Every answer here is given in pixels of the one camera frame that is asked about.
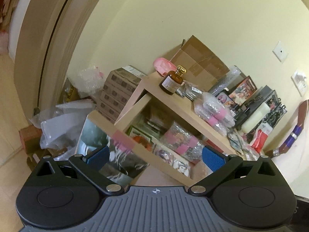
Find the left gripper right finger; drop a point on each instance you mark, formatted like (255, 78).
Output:
(248, 194)

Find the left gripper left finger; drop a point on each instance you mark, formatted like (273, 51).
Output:
(61, 194)

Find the wooden drawer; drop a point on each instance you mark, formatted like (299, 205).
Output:
(165, 133)

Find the anime poster on drawer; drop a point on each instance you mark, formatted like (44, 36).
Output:
(108, 156)

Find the red white snack pouch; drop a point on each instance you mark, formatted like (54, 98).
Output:
(260, 136)

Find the white plastic bags pile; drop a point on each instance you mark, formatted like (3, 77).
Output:
(61, 125)

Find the white cylindrical bottle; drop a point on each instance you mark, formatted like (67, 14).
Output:
(255, 118)

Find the pink wrapped plastic packet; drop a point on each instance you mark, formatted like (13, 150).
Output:
(210, 110)

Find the dark haired anime badge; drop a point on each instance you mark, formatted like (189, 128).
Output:
(166, 156)

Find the anime badge box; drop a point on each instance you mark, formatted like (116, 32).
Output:
(226, 101)

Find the red haired anime badge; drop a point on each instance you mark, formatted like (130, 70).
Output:
(144, 142)

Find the brown purple prop sword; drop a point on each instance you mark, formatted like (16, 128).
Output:
(287, 144)

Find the red anime poster card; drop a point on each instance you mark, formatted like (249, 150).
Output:
(243, 91)

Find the wooden side table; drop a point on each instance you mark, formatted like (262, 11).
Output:
(180, 109)

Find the bubble wrap roll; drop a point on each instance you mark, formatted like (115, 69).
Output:
(226, 80)

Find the stack of brown cartons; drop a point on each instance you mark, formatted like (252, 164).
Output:
(117, 90)

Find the brown cardboard box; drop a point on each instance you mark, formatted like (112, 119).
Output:
(203, 67)

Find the amber bottle gold cap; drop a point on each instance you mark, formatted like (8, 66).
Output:
(173, 80)

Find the pink plastic bag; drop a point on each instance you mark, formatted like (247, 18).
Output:
(163, 66)

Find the white wall power socket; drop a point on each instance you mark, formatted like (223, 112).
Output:
(300, 81)

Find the white wall switch plate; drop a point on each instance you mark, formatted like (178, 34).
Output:
(280, 52)

